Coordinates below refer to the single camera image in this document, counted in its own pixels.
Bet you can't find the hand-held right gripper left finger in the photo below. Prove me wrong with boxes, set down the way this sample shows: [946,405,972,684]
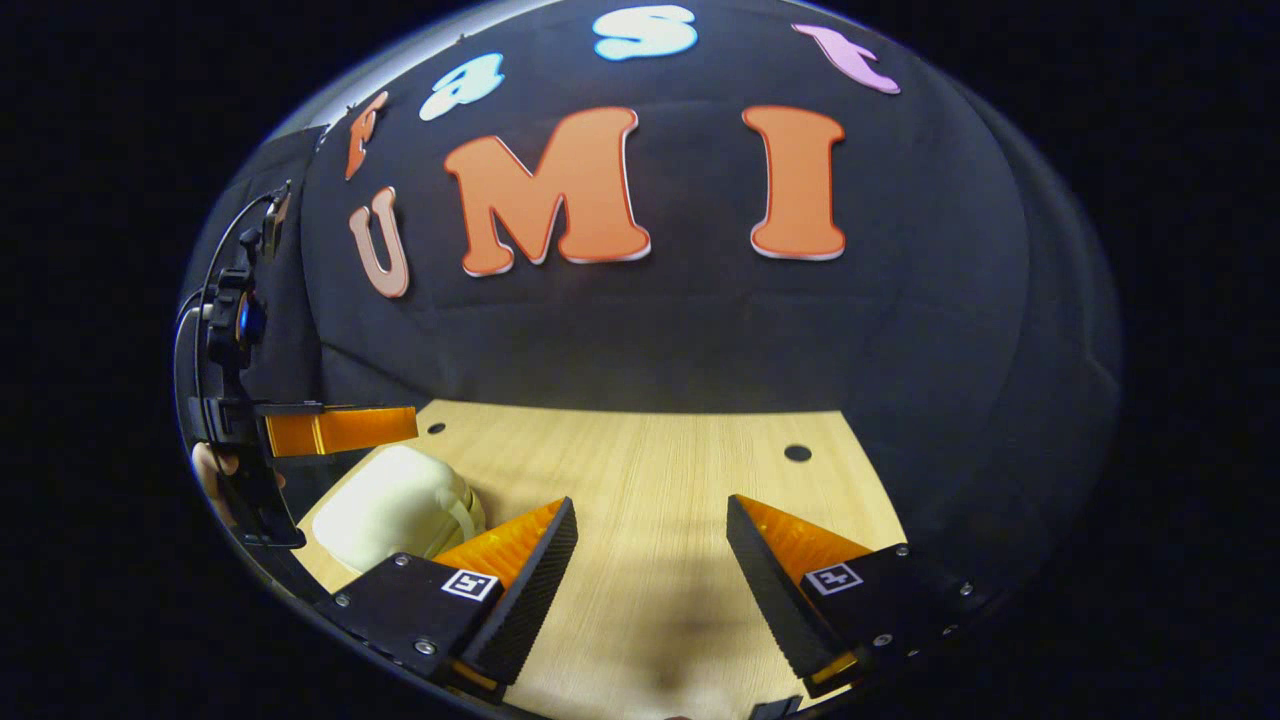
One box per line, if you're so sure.
[315,497,579,703]

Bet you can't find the black cable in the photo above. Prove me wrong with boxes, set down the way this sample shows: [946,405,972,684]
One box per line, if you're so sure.
[194,188,277,301]

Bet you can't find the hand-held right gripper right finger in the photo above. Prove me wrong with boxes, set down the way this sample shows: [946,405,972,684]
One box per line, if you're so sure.
[725,493,978,701]

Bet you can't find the pale yellow small suitcase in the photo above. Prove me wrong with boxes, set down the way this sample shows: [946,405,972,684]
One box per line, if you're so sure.
[311,444,489,575]

